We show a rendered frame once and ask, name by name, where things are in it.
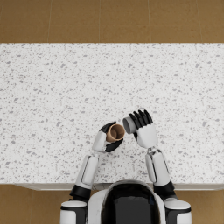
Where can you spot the brown paper cup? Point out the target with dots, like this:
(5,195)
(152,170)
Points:
(115,132)

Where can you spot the grey cup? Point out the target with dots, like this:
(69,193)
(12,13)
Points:
(129,124)

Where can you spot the dark round robot body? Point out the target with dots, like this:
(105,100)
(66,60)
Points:
(130,203)

